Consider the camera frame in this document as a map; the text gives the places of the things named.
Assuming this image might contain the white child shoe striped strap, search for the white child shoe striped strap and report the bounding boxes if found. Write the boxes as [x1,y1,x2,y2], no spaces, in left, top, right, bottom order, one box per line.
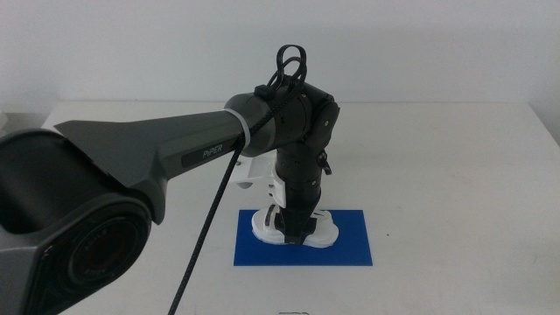
[251,205,340,249]

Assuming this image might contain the white band on arm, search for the white band on arm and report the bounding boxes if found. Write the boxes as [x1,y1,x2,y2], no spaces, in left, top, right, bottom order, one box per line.
[224,108,253,146]

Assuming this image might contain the blue rectangular mat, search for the blue rectangular mat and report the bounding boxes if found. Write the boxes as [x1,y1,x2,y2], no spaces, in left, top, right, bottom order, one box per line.
[233,209,374,267]

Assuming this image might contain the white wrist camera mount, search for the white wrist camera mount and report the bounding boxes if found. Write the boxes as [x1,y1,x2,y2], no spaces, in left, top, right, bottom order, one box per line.
[229,157,288,209]

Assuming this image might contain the black braided cable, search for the black braided cable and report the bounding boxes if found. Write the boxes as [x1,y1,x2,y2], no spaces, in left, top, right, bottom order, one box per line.
[167,44,308,315]

